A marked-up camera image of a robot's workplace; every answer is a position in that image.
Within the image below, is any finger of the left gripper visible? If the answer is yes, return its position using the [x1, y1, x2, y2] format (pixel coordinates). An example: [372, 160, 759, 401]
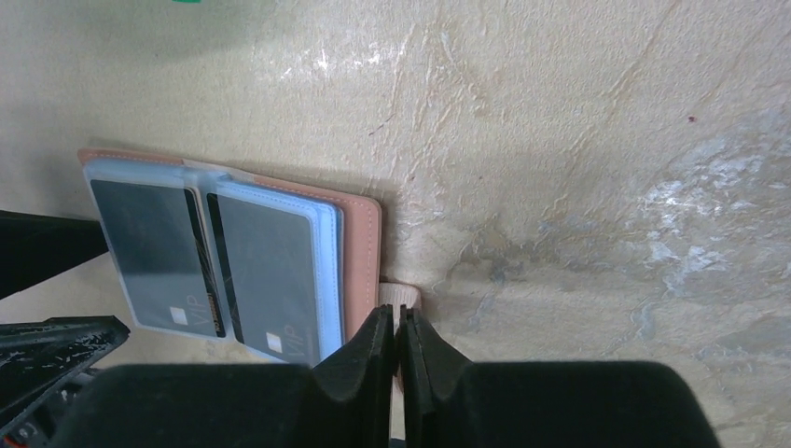
[1, 210, 108, 299]
[1, 315, 130, 433]

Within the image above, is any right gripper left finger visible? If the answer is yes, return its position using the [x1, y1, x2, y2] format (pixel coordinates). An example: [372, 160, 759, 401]
[312, 305, 395, 447]

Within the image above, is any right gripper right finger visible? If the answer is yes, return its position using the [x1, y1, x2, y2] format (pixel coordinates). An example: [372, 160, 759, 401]
[397, 306, 471, 447]

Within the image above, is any black VIP card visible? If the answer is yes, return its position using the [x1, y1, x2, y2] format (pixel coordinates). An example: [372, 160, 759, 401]
[207, 193, 321, 365]
[90, 179, 227, 338]

